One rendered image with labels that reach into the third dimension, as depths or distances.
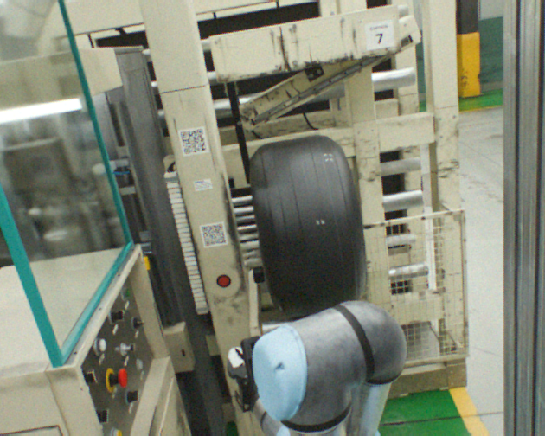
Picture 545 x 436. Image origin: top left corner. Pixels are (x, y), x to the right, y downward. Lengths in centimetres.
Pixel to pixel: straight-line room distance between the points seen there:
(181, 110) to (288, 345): 88
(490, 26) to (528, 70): 1088
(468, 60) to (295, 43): 918
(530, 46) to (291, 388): 47
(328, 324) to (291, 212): 64
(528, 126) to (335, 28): 120
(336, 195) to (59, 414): 82
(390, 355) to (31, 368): 63
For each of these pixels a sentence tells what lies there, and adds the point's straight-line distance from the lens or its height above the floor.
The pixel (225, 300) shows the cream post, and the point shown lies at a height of 99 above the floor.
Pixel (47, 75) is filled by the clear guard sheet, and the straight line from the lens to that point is 114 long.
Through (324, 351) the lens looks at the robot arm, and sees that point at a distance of 69.
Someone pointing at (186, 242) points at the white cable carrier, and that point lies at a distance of 153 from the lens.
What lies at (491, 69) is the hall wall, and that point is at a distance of 1147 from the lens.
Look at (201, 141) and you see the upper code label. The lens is 142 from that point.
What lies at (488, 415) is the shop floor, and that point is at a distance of 260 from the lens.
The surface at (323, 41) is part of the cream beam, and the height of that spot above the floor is 171.
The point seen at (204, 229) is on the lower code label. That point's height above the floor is 124.
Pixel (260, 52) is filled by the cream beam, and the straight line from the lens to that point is 165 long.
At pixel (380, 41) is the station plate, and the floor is 168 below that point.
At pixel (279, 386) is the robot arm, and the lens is 68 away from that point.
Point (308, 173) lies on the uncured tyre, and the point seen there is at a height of 139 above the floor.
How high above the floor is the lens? 175
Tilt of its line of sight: 19 degrees down
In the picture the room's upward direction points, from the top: 10 degrees counter-clockwise
